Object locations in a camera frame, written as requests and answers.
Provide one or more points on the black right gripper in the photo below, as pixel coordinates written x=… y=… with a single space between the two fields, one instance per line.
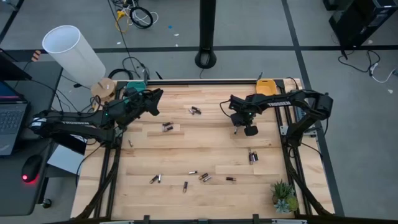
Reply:
x=241 y=119

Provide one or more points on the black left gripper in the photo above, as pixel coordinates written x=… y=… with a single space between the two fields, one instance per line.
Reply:
x=136 y=105

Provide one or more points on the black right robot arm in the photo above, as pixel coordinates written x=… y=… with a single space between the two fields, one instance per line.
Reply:
x=280 y=103

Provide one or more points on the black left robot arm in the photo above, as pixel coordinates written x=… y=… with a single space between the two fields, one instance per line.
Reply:
x=71 y=126

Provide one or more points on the green plastic bin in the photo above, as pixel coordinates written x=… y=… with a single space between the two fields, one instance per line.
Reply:
x=136 y=85

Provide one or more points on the yellow plastic bin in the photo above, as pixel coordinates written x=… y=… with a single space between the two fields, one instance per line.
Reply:
x=265 y=87

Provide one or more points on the small succulent plant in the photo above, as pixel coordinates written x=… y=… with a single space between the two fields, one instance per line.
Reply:
x=283 y=194

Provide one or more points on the white table lamp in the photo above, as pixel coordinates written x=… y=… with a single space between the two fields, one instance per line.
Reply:
x=71 y=53

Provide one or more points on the white flat box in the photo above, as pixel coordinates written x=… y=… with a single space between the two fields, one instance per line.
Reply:
x=63 y=160

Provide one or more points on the orange striped tape piece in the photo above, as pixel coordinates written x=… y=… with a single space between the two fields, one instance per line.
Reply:
x=36 y=55

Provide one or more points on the black computer mouse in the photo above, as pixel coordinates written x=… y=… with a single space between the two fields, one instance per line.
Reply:
x=31 y=166

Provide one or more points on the grey laptop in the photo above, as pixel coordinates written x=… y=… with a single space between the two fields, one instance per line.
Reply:
x=12 y=121

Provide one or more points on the black caster wheel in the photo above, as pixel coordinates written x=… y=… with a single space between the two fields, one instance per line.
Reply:
x=46 y=203

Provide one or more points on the black monitor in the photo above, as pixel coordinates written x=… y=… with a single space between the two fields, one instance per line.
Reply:
x=9 y=70

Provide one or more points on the black equipment cabinet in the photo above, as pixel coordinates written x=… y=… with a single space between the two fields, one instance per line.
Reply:
x=357 y=21

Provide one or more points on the black desk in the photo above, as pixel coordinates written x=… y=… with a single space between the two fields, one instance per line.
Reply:
x=18 y=193

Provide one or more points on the black aluminium table frame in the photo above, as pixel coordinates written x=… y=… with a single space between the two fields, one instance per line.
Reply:
x=202 y=82

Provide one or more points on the black stand post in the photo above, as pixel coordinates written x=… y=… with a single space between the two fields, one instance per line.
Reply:
x=207 y=25

